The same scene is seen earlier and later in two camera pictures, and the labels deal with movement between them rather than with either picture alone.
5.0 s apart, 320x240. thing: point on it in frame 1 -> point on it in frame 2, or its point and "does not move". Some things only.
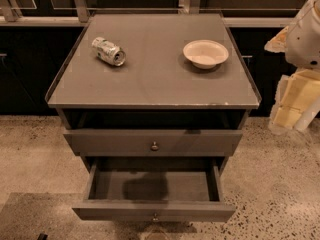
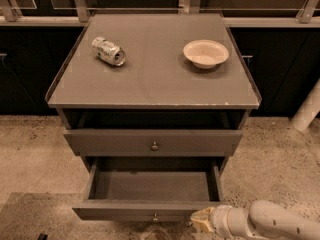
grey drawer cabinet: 155,104 does not move
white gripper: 305,40 -> 220,220
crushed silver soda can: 108,51 does not move
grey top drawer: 152,142 does not move
